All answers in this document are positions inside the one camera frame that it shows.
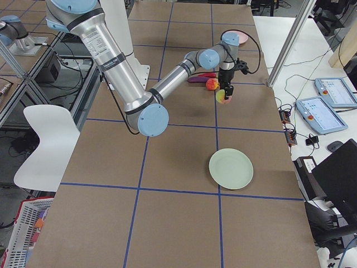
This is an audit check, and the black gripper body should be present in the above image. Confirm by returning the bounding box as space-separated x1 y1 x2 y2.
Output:
218 60 248 89

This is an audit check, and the yellow pink peach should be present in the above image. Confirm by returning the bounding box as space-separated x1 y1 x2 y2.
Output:
215 89 231 104

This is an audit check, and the red pomegranate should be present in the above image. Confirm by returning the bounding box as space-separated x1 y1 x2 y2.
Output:
206 78 220 91

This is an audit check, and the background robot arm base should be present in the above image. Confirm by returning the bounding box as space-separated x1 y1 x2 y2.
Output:
1 15 48 56

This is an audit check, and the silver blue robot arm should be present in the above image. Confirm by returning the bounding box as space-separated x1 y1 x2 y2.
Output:
46 1 239 137

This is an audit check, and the red chili pepper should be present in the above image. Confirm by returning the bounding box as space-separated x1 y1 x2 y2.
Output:
198 73 216 78

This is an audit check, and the purple eggplant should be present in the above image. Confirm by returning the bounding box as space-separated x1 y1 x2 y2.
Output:
187 76 209 83

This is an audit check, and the pink round plate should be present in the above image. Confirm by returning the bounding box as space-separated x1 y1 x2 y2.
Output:
225 30 248 45

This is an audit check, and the orange terminal block strip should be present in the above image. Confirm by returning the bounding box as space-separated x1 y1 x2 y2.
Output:
279 109 297 147

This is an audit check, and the light green round plate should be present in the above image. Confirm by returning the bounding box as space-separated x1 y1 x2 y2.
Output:
209 149 254 190

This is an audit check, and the near blue teach pendant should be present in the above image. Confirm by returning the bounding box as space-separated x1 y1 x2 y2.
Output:
296 97 348 135

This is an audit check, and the blue teach pendant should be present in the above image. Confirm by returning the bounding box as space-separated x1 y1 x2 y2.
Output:
315 78 356 108
296 97 348 135

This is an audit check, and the far blue teach pendant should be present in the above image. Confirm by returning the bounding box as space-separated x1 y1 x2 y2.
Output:
315 78 356 108

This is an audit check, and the black computer mouse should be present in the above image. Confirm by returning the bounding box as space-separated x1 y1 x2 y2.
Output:
327 141 343 153

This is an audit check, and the black office chair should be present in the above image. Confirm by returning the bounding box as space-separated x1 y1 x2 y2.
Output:
313 0 347 36

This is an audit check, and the black laptop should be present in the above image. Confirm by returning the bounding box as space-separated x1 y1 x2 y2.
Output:
312 138 356 221

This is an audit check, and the white plastic chair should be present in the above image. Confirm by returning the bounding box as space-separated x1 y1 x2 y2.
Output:
14 104 80 192

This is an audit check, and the black box under table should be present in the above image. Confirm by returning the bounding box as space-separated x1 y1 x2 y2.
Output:
35 53 60 83

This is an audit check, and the white red plastic basket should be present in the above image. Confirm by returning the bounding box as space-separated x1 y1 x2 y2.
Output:
1 197 53 267

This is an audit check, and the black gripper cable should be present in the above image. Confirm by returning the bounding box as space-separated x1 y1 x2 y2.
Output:
221 30 262 74

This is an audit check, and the aluminium frame post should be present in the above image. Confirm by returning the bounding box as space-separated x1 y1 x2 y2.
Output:
267 0 316 88

